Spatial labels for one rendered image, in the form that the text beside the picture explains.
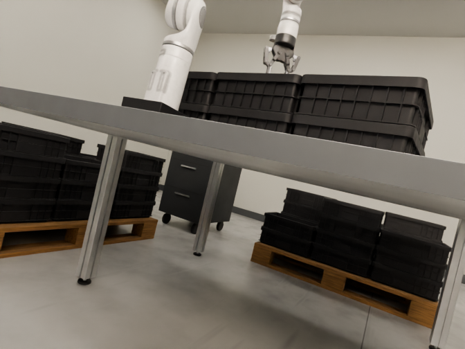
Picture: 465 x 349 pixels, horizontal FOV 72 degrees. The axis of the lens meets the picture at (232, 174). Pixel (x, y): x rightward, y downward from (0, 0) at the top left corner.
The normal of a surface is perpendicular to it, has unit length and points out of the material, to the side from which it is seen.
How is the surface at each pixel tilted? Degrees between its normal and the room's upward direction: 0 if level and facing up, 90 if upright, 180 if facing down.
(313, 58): 90
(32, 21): 90
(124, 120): 90
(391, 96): 90
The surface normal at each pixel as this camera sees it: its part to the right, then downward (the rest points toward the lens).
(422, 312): -0.44, -0.09
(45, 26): 0.87, 0.22
